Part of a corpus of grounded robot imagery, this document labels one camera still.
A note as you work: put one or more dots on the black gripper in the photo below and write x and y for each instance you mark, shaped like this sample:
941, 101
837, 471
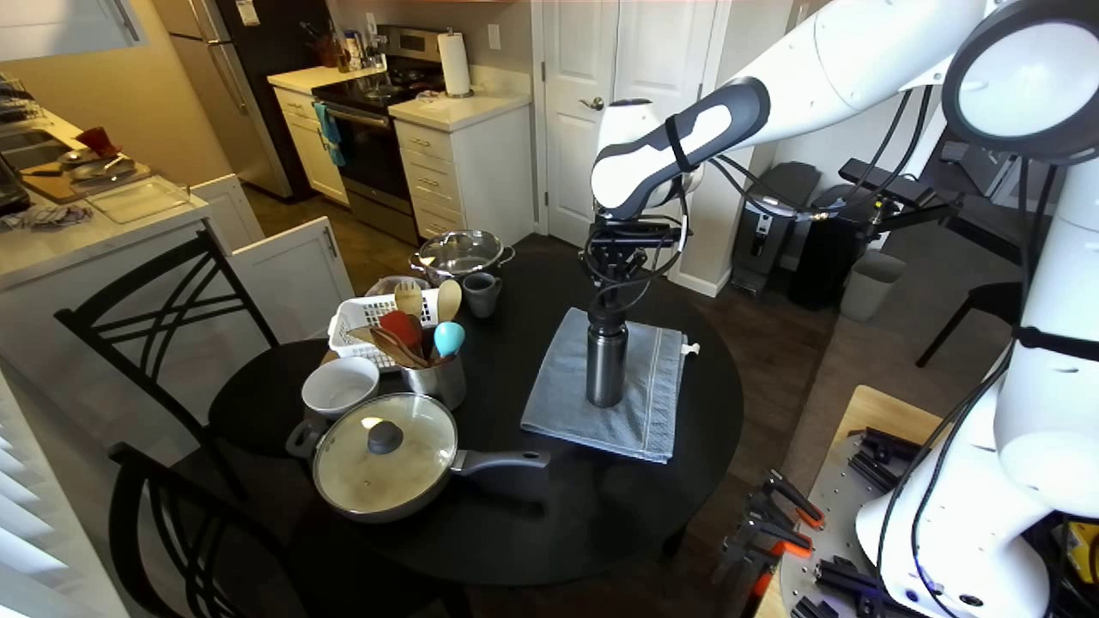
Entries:
616, 257

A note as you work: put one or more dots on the dark steel bottle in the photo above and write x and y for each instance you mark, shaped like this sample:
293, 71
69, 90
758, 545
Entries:
607, 363

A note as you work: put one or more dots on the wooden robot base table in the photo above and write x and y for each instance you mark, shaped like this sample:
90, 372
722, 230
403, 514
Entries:
839, 491

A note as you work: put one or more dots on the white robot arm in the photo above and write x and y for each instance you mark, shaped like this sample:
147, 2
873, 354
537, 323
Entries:
1013, 76

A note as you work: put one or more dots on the light blue towel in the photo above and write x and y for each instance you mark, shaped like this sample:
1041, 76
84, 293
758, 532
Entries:
643, 422

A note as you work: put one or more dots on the grey mug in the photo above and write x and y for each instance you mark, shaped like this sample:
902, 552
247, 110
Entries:
481, 293

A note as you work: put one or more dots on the white kitchen cabinet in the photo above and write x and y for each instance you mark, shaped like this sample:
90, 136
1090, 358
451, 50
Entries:
467, 161

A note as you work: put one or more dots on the white double door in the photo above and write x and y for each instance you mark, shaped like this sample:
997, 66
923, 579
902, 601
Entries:
598, 51

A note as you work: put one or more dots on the round black table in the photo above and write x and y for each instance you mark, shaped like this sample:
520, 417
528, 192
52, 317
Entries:
585, 514

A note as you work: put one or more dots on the steel utensil holder cup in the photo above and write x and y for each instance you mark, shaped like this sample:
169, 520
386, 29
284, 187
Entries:
441, 380

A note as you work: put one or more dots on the red spatula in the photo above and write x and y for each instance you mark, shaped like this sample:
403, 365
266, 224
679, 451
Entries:
405, 331

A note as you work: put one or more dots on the grey trash bin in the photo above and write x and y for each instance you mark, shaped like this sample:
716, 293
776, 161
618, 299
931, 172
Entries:
870, 283

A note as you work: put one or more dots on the paper towel roll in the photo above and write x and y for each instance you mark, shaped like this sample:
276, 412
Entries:
456, 64

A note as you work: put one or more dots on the black orange clamp upper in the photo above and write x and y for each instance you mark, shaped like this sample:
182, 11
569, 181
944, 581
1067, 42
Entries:
776, 486

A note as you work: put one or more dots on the black orange clamp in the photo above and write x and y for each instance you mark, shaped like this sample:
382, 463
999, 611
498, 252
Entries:
758, 546
776, 486

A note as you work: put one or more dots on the steel oven stove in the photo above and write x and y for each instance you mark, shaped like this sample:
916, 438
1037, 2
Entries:
365, 133

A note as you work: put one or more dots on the white lidded frying pan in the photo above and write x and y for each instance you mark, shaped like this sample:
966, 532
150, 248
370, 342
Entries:
392, 454

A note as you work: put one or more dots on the white bowl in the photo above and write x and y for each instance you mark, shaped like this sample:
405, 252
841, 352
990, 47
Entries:
339, 386

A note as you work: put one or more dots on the black orange clamp lower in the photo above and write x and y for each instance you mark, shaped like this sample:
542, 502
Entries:
758, 546

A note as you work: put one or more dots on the black chair by counter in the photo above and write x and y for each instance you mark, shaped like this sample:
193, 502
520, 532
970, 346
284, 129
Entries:
141, 312

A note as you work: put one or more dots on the black chair near window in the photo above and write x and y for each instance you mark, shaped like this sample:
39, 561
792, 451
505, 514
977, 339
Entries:
182, 552

